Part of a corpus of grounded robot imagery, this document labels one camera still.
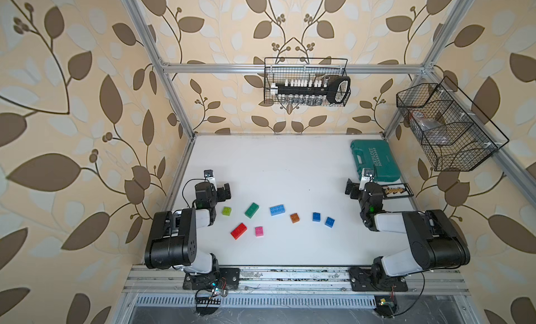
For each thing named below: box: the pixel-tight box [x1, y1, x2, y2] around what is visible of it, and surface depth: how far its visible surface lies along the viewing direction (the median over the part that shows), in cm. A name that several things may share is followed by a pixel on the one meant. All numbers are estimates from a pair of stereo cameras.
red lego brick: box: [230, 222, 248, 241], surface depth 87 cm
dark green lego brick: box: [244, 202, 260, 219], surface depth 93 cm
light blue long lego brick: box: [269, 204, 286, 217], surface depth 93 cm
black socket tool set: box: [270, 76, 352, 105], surface depth 86 cm
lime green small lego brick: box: [221, 206, 233, 216], surface depth 93 cm
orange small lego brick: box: [290, 212, 301, 224], surface depth 90 cm
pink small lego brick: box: [254, 226, 264, 237], surface depth 86 cm
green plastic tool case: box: [350, 139, 401, 183], surface depth 107 cm
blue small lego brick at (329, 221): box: [324, 216, 335, 229], surface depth 88 cm
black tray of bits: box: [381, 182, 414, 200], surface depth 97 cm
